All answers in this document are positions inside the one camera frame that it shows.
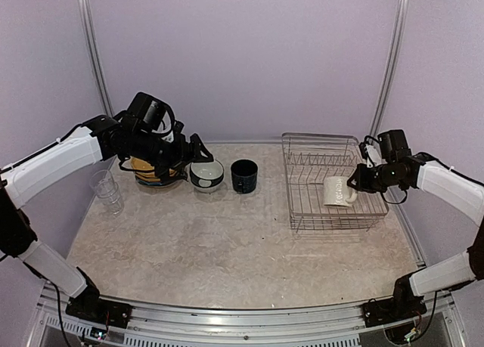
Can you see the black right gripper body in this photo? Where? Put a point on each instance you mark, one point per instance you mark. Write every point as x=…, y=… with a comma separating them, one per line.
x=380, y=181

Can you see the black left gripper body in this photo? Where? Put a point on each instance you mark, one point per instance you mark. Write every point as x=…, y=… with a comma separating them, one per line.
x=148, y=148

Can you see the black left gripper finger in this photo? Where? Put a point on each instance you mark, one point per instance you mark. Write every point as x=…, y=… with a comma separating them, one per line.
x=199, y=152
x=165, y=174

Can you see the white ceramic mug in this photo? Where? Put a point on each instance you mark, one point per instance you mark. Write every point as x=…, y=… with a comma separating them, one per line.
x=337, y=193

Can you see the dark teal bowl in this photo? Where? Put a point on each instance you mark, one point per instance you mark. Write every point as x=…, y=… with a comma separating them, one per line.
x=213, y=172

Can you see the dark blue mug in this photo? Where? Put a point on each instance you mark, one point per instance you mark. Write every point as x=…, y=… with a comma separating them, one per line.
x=244, y=176

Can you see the clear drinking glass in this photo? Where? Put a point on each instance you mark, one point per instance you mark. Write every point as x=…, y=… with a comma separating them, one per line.
x=102, y=183
x=113, y=201

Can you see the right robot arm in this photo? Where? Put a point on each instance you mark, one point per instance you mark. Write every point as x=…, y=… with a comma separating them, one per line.
x=454, y=204

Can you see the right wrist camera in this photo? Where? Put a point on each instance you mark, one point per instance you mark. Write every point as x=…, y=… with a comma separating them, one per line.
x=390, y=146

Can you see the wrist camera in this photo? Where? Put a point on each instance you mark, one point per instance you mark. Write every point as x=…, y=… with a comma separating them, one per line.
x=151, y=115
x=390, y=146

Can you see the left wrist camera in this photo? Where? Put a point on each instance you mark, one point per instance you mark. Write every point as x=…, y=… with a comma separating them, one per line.
x=151, y=115

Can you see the wire metal dish rack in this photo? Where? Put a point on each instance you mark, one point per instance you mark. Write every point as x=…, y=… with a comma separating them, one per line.
x=316, y=170

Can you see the left aluminium frame post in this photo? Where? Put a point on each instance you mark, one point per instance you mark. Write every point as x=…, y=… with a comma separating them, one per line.
x=94, y=56

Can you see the aluminium frame post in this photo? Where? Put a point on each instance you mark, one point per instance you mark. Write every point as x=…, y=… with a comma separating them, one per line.
x=94, y=56
x=391, y=65

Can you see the front aluminium rail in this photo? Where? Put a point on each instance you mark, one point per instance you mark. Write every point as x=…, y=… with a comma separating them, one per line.
x=155, y=324

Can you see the right aluminium frame post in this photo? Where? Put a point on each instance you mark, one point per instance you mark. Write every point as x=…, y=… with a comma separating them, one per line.
x=391, y=65

